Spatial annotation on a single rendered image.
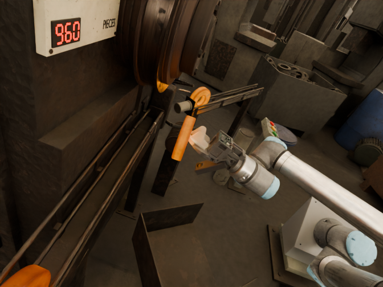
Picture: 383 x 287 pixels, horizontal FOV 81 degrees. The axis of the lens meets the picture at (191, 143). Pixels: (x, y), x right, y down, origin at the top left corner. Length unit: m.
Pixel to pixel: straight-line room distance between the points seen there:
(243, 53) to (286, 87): 0.86
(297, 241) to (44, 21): 1.52
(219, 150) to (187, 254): 0.33
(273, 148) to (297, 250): 0.84
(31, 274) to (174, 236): 0.39
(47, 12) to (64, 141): 0.26
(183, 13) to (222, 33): 2.89
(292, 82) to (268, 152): 2.14
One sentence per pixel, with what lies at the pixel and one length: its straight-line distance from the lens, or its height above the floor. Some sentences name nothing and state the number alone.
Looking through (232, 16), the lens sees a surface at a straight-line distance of 3.52.
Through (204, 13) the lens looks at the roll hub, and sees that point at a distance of 0.71.
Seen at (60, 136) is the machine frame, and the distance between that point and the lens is 0.60.
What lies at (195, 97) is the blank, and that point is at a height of 0.74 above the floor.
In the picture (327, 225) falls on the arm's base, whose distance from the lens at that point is 1.59.
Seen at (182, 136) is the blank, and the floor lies 0.87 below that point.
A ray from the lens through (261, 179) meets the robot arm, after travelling 0.79.
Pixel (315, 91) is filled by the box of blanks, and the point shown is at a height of 0.67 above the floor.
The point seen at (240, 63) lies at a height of 0.53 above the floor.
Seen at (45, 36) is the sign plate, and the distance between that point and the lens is 0.47.
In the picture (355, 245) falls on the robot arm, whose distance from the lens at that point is 1.43.
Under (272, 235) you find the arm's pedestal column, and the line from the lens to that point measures 1.84.
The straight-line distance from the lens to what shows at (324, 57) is 4.68.
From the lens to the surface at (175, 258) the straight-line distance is 0.75.
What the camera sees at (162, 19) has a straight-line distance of 0.63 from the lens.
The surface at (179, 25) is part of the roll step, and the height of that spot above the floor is 1.14.
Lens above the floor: 1.25
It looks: 34 degrees down
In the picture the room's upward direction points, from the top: 23 degrees clockwise
